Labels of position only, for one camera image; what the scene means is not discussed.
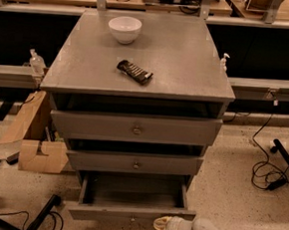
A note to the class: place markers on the grey bottom drawer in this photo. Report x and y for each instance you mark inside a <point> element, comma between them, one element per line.
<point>130,197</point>

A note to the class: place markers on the small white pump bottle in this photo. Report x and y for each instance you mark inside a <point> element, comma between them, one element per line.
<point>223,61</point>

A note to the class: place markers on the black stand leg right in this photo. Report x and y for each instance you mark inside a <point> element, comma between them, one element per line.
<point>282,150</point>

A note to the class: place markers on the white ceramic bowl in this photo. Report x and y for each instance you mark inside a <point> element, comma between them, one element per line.
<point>125,29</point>

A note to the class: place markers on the grey middle drawer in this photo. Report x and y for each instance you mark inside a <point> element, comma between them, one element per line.
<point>137,157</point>

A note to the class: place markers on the grey drawer cabinet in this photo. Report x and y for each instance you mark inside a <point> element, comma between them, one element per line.
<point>187,78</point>

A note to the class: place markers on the clear sanitizer bottle left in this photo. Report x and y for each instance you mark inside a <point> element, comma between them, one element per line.
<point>37,63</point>

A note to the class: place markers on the grey drawer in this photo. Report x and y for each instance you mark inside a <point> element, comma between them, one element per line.
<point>136,128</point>
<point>137,157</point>
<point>130,197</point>

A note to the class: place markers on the grey top drawer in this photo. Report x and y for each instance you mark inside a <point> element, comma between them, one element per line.
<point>136,128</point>

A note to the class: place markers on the cardboard box on floor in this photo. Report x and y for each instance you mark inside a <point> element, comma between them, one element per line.
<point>28,130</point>

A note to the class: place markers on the dark striped snack packet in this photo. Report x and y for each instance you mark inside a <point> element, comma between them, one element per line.
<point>135,72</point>

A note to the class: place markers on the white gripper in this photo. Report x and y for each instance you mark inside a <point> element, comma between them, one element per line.
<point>178,228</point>

